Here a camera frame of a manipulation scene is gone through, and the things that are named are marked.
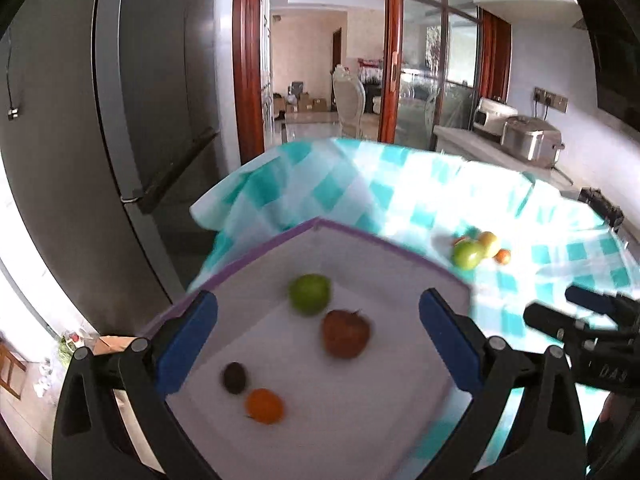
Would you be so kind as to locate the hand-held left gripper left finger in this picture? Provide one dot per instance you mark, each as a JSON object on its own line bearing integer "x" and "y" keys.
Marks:
{"x": 184, "y": 347}

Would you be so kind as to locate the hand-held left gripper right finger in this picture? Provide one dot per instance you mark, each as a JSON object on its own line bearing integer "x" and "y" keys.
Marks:
{"x": 450, "y": 345}

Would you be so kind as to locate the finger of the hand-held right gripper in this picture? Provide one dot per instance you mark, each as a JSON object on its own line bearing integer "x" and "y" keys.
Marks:
{"x": 592, "y": 300}
{"x": 550, "y": 322}

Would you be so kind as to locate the dark purple plum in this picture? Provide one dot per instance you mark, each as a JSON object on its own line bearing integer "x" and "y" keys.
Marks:
{"x": 234, "y": 378}

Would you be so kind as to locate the small tangerine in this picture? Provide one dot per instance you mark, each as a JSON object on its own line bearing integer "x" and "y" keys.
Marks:
{"x": 503, "y": 257}

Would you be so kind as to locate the small green apple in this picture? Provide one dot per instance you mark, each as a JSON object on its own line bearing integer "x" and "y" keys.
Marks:
{"x": 468, "y": 255}

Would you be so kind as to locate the white tray with purple rim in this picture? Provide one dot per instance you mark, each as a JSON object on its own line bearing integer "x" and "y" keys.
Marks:
{"x": 380, "y": 410}

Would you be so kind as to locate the orange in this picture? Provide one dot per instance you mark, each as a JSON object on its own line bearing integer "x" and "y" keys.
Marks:
{"x": 264, "y": 406}

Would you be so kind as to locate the yellow-green apple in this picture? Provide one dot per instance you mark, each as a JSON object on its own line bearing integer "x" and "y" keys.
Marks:
{"x": 490, "y": 242}

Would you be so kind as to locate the red-brown apple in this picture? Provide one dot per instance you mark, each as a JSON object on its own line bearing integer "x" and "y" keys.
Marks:
{"x": 346, "y": 334}

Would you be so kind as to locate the large green apple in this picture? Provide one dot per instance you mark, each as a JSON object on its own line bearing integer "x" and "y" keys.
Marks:
{"x": 310, "y": 294}

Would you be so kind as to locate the open cardboard box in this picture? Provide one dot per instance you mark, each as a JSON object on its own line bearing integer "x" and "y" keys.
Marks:
{"x": 112, "y": 346}

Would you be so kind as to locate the black gas stove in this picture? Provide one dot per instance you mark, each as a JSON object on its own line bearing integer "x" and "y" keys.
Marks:
{"x": 602, "y": 207}

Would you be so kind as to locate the green vegetables bag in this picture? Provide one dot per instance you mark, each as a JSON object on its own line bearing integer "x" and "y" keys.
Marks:
{"x": 67, "y": 349}

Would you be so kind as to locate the teal checkered tablecloth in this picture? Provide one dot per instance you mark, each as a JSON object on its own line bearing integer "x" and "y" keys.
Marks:
{"x": 400, "y": 185}

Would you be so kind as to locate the silver toaster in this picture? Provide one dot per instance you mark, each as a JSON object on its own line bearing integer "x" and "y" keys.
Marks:
{"x": 530, "y": 140}

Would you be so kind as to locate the wooden stool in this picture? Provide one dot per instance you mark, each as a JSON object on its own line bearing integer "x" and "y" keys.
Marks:
{"x": 11, "y": 370}

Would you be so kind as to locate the white kitchen counter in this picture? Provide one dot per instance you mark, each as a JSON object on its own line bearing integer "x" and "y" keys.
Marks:
{"x": 470, "y": 147}

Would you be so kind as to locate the silver toaster oven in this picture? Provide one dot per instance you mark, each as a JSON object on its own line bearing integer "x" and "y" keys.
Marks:
{"x": 492, "y": 112}

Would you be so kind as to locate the black range hood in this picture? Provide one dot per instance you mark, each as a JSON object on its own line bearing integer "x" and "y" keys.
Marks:
{"x": 615, "y": 50}

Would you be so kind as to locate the grey refrigerator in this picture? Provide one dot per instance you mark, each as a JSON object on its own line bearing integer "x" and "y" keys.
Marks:
{"x": 150, "y": 85}

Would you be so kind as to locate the white dining chair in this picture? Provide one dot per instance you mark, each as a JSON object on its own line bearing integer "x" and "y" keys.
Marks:
{"x": 348, "y": 97}

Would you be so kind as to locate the glass sliding door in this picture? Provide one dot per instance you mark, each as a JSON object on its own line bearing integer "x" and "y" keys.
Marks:
{"x": 430, "y": 60}

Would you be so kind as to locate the wall outlet panel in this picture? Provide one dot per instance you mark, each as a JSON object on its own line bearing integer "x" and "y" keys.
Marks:
{"x": 550, "y": 100}

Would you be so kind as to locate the red wooden door frame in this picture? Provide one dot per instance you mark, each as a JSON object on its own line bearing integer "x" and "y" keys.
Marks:
{"x": 247, "y": 60}

